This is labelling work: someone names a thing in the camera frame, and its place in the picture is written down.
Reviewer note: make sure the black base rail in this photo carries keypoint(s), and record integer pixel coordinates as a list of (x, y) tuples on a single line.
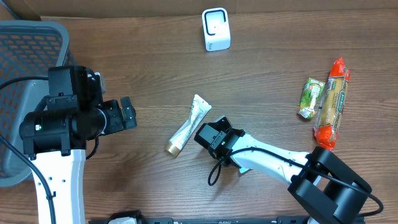
[(135, 216)]

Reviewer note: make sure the white tube gold cap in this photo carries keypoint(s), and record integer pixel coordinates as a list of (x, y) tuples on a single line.
[(198, 111)]

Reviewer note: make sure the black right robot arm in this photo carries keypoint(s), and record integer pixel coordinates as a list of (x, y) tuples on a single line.
[(328, 189)]

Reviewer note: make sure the teal snack packet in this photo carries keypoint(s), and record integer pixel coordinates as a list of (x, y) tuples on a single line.
[(243, 170)]

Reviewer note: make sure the grey plastic mesh basket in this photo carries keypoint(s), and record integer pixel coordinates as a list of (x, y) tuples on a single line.
[(28, 50)]

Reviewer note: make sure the green tea packet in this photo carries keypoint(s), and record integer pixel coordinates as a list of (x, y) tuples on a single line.
[(312, 90)]

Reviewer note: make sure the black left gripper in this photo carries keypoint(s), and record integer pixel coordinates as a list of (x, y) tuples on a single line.
[(117, 113)]

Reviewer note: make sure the white barcode scanner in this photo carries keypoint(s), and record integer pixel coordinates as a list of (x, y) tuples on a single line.
[(217, 35)]

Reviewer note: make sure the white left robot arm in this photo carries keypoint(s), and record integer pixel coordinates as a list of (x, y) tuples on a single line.
[(55, 135)]

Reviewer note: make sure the orange spaghetti packet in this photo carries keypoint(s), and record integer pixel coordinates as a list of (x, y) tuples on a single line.
[(331, 106)]

